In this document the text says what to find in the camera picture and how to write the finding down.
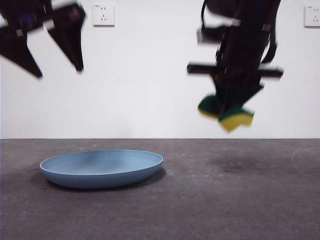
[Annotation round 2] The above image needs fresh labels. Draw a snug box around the black looped cable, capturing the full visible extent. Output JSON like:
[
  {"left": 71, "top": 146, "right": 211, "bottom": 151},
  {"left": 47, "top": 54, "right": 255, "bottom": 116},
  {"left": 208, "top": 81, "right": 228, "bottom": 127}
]
[{"left": 261, "top": 23, "right": 279, "bottom": 65}]

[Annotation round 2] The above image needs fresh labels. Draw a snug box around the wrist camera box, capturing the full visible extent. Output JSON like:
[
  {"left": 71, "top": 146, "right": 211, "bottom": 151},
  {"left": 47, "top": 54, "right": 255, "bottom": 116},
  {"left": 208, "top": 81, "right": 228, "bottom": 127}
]
[{"left": 196, "top": 23, "right": 227, "bottom": 45}]

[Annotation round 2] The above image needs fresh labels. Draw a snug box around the white wall socket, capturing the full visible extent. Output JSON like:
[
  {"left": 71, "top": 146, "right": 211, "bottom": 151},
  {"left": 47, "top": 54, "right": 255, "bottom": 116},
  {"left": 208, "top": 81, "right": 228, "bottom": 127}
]
[
  {"left": 303, "top": 5, "right": 320, "bottom": 29},
  {"left": 92, "top": 2, "right": 116, "bottom": 28}
]

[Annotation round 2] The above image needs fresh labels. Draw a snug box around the thin black camera cable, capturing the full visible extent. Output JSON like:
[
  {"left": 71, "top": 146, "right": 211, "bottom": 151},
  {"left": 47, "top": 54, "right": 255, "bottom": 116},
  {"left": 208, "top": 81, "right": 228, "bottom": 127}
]
[{"left": 200, "top": 0, "right": 210, "bottom": 30}]

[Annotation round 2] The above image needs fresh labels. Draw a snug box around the light blue round plate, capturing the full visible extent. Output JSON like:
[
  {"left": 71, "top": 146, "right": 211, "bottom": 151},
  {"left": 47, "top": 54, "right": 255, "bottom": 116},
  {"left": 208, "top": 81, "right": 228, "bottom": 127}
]
[{"left": 39, "top": 149, "right": 165, "bottom": 190}]

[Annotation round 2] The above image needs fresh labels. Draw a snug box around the yellow sponge with green pad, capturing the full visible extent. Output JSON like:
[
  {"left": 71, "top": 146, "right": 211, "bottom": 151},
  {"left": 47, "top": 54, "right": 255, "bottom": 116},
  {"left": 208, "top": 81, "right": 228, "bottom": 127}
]
[{"left": 197, "top": 92, "right": 256, "bottom": 133}]

